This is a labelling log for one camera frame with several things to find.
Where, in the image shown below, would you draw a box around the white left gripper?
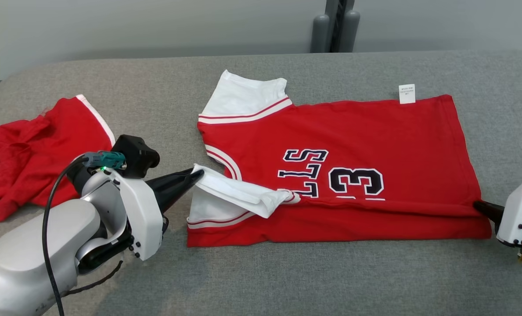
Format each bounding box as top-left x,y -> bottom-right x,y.
79,168 -> 205,262

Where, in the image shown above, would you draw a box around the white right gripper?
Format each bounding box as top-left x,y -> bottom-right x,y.
473,174 -> 522,247

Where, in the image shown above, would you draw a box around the red shorts with white stripe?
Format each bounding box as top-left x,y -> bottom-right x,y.
0,94 -> 116,223

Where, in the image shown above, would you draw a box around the red jersey with white sleeves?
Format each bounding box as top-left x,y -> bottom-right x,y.
186,69 -> 493,248

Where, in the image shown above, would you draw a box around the teal left cable connector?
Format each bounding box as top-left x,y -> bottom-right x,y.
83,151 -> 127,171

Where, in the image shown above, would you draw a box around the grey partition post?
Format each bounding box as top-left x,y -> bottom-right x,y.
310,0 -> 361,54

